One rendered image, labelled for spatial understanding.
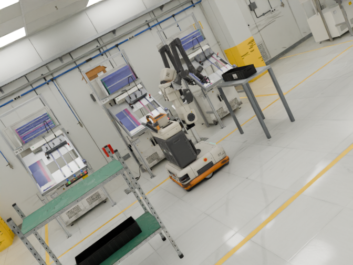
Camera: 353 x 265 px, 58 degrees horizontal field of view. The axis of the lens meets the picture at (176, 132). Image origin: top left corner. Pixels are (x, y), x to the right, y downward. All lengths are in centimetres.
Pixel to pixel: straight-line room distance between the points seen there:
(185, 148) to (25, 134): 244
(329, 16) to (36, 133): 614
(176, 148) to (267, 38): 548
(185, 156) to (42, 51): 391
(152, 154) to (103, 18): 313
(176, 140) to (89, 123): 322
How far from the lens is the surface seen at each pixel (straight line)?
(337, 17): 785
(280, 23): 899
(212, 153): 384
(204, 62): 569
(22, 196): 674
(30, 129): 506
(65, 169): 477
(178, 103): 388
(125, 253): 275
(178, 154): 371
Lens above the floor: 158
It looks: 14 degrees down
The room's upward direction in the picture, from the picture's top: 29 degrees counter-clockwise
